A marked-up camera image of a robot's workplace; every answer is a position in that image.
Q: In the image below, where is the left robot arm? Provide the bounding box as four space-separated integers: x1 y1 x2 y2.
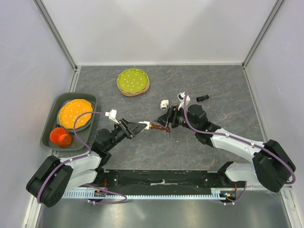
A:
26 119 150 208

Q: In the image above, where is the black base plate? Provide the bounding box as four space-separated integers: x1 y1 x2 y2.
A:
91 170 245 196

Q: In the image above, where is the dark green plate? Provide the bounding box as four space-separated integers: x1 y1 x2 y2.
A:
57 119 92 133

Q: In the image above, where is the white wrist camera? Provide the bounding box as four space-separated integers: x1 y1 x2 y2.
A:
104 109 119 124
177 92 190 110

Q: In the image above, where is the dark green tray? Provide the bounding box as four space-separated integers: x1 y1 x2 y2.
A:
40 92 97 151

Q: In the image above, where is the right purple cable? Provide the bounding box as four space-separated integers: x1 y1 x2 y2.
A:
182 92 296 206

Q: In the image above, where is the second white elbow fitting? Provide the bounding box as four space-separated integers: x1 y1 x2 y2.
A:
160 99 169 111

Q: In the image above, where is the pink plate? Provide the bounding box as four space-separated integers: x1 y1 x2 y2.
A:
118 82 151 96

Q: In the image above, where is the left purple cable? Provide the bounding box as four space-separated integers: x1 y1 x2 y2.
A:
37 111 128 205

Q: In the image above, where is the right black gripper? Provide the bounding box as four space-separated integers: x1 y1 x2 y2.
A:
154 104 198 132

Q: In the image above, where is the green dotted plate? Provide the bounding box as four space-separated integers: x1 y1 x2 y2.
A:
116 68 150 94

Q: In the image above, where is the brown wooden plate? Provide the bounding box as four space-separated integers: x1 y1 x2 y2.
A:
120 84 151 97

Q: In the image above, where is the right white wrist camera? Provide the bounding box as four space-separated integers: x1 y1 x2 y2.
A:
177 92 190 110

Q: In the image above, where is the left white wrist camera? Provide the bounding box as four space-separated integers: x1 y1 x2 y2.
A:
104 109 119 124

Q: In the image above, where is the purple cable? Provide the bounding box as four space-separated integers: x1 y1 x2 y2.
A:
37 111 128 205
182 92 296 206

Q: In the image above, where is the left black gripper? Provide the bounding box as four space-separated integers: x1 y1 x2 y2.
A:
105 117 147 151

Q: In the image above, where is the orange dotted plate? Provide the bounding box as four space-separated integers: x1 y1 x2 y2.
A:
57 99 93 130

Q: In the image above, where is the slotted cable duct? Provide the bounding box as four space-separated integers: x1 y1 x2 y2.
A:
62 188 236 200

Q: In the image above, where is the orange plastic cup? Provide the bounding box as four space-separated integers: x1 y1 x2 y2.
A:
49 127 73 148

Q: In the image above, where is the white elbow pipe fitting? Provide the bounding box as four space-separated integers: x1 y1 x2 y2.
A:
139 121 151 130

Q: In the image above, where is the black cylindrical pipe piece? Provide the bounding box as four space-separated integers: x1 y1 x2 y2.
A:
196 95 209 102

